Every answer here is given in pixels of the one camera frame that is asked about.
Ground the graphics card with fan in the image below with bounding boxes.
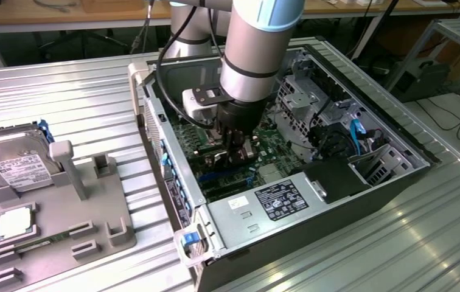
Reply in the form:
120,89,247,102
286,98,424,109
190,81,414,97
191,136,265,168

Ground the green motherboard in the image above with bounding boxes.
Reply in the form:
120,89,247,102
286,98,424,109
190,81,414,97
168,103,309,203

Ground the silver power supply unit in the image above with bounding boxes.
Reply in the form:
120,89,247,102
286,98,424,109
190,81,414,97
206,173,330,251

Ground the black expansion slot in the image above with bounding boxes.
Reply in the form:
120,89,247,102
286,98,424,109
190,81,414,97
204,180,251,196

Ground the grey parts rack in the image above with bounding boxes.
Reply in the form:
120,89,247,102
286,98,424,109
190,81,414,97
0,140,139,290

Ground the open black PC case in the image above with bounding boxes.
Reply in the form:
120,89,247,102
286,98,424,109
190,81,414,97
127,38,444,292

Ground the blue expansion slot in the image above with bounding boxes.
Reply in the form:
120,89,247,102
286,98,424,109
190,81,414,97
198,169,235,183

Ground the blue disk caddy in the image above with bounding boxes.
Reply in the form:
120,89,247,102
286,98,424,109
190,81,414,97
0,119,55,145

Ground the blue data wire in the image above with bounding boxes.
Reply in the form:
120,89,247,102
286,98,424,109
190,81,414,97
350,119,367,156

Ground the silver drive cage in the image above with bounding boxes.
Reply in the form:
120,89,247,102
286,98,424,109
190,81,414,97
274,50,361,159

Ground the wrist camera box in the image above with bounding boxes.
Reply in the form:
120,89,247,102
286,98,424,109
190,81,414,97
182,87,231,123

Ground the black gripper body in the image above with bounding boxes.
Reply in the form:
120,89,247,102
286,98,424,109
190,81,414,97
212,99,269,137

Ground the CPU chip with metal lid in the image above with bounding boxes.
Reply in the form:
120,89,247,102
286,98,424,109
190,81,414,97
0,208,36,238

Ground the black device on floor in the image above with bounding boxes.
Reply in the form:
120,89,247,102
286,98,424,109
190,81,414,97
398,60,450,103

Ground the long wooden desk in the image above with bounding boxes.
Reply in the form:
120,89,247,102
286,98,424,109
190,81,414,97
0,0,460,26

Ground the dangling grey cable with plug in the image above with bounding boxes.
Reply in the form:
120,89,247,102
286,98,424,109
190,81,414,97
130,0,154,55

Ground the silver chipset heatsink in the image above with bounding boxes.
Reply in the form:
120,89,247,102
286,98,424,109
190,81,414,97
258,165,293,184

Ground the silver hard disk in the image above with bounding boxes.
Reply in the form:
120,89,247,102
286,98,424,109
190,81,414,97
0,129,63,193

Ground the black power cable bundle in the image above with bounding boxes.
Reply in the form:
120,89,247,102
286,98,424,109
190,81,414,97
310,122,355,159

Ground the green RAM stick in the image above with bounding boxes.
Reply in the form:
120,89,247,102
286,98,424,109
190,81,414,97
13,231,72,254

